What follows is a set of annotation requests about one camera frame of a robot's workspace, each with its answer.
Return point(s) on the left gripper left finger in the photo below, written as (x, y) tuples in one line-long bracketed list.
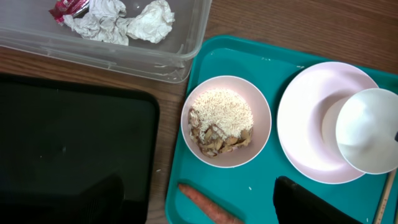
[(98, 204)]

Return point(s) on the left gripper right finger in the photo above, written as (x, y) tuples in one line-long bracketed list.
[(296, 205)]

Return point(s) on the large white plate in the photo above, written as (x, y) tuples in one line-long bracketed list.
[(306, 120)]

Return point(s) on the small white cup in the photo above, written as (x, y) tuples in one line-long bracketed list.
[(366, 131)]

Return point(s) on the white tissue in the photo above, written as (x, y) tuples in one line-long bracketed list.
[(105, 22), (153, 24)]

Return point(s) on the red foil snack wrapper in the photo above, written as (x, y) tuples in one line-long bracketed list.
[(68, 7)]

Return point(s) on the clear plastic waste bin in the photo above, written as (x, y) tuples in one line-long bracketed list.
[(28, 26)]

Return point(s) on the teal serving tray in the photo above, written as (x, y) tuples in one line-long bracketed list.
[(247, 190)]

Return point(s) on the orange carrot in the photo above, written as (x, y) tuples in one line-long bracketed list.
[(211, 209)]

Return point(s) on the black plastic tray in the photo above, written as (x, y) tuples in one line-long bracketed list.
[(62, 138)]

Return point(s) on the left wooden chopstick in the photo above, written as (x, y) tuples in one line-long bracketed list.
[(384, 197)]

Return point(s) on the white bowl with rice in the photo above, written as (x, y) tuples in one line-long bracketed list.
[(226, 121)]

